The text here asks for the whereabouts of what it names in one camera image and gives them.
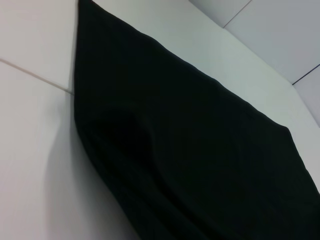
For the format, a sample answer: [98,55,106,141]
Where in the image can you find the black t-shirt with FREE print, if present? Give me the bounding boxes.
[73,0,320,240]

